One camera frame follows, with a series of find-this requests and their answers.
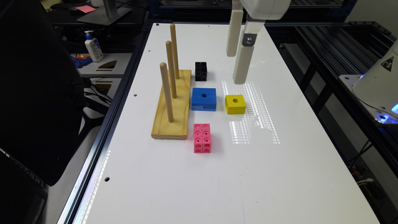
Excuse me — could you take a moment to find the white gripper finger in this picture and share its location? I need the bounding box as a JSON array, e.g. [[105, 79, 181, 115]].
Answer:
[[226, 9, 243, 57], [233, 45, 254, 85]]

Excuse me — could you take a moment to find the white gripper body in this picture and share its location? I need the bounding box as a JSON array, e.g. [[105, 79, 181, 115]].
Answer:
[[232, 0, 291, 47]]

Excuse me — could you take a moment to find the pink interlocking cube block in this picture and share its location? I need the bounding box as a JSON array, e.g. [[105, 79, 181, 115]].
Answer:
[[193, 124, 212, 153]]

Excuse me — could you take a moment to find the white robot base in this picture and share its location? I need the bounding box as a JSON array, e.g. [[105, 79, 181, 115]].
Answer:
[[339, 43, 397, 125]]

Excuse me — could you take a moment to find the yellow block with hole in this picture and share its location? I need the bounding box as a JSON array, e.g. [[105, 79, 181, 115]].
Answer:
[[225, 95, 246, 114]]

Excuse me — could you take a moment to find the black interlocking cube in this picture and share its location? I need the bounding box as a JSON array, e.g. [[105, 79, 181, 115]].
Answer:
[[195, 62, 207, 82]]

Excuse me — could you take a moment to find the blue block with hole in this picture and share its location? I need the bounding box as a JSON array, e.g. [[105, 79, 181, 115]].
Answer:
[[192, 88, 216, 111]]

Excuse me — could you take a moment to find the rear wooden peg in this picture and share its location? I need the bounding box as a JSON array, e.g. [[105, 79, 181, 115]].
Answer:
[[170, 23, 180, 80]]

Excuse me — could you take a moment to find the wooden peg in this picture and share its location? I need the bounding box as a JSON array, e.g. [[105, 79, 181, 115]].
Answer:
[[160, 62, 174, 123], [170, 23, 180, 80], [165, 40, 177, 98]]

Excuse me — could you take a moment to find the middle wooden peg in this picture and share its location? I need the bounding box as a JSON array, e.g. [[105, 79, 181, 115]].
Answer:
[[165, 40, 177, 98]]

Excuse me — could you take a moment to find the front wooden peg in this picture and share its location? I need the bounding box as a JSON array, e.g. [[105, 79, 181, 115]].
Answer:
[[160, 62, 174, 123]]

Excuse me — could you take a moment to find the wooden peg base board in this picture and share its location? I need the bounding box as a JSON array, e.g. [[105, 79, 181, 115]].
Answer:
[[151, 70, 192, 140]]

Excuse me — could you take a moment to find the silver monitor stand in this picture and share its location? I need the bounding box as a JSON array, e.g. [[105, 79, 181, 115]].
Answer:
[[77, 0, 131, 26]]

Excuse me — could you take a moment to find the white lotion pump bottle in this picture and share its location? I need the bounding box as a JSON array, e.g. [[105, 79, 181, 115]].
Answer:
[[85, 30, 104, 62]]

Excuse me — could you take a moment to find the pink sticky note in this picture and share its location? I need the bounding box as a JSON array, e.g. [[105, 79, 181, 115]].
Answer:
[[76, 5, 96, 14]]

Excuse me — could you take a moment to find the blue glue gun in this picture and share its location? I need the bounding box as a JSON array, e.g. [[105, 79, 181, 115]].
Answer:
[[72, 57, 92, 68]]

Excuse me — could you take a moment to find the black office chair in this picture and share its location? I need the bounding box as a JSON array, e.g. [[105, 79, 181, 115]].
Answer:
[[1, 0, 85, 185]]

